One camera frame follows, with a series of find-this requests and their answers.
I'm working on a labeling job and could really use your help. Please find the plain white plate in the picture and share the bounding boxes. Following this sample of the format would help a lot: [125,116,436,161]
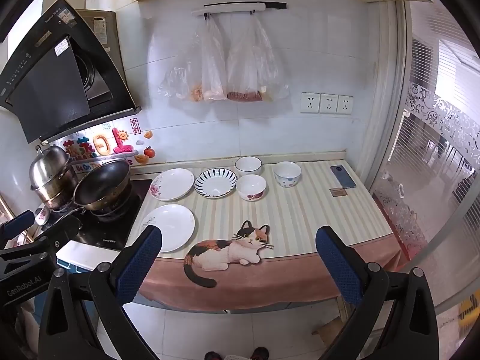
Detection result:
[140,204,196,253]

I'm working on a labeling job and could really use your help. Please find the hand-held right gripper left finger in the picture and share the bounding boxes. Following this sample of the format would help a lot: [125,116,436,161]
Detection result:
[38,225,163,360]

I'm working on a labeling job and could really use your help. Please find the steel duct cover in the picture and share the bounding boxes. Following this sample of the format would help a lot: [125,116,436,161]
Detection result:
[77,9,121,69]

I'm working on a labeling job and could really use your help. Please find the steel pot with lid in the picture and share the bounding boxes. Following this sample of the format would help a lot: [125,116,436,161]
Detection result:
[29,145,78,211]

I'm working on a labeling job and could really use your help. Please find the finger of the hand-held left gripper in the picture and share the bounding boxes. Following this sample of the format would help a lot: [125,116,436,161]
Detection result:
[0,210,35,241]
[33,214,82,251]

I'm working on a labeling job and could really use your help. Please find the striped tablecloth with cat print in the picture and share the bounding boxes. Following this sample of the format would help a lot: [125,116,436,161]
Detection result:
[129,159,407,313]

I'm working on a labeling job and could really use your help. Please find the white plate red floral print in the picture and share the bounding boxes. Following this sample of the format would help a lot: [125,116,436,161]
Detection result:
[150,168,195,202]

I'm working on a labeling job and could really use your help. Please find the white bowl blue dots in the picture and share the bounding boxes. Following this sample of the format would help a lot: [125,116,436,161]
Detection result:
[273,161,302,188]

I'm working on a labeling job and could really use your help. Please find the clear plastic bag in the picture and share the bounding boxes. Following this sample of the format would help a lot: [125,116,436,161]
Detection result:
[158,26,205,103]
[200,16,230,102]
[226,13,290,103]

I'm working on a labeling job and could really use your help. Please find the dark wok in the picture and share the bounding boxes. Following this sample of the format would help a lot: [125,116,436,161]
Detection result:
[72,159,132,212]

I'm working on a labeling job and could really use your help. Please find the white plate blue stripes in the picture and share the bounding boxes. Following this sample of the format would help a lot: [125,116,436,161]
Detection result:
[194,167,238,199]

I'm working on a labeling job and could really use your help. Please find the white wall socket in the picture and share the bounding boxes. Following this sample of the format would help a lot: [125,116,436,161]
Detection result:
[336,95,354,115]
[320,93,338,115]
[301,92,321,114]

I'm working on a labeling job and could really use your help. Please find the white bowl black rim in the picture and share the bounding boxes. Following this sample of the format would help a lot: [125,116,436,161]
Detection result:
[235,156,262,176]

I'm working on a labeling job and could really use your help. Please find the white bowl red floral print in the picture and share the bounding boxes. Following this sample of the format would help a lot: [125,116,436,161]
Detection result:
[236,174,268,202]

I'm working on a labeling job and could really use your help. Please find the white wall hook rail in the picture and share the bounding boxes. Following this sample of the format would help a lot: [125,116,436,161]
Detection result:
[191,2,288,18]

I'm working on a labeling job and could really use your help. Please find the blue smartphone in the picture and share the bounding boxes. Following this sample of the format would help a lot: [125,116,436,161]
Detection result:
[330,165,357,190]

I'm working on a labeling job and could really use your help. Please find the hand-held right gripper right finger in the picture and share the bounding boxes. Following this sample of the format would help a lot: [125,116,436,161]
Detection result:
[315,226,439,360]

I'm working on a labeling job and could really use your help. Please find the black range hood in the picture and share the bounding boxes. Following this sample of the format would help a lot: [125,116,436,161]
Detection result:
[0,0,142,144]

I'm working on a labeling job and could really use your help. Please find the white and blue box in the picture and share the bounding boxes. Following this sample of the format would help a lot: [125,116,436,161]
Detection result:
[56,240,125,273]

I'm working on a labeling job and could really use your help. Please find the wooden stool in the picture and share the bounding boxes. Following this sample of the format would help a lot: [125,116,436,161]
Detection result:
[312,317,352,350]

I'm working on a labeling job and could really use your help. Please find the colourful wall stickers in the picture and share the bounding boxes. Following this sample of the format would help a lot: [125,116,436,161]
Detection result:
[62,118,156,174]

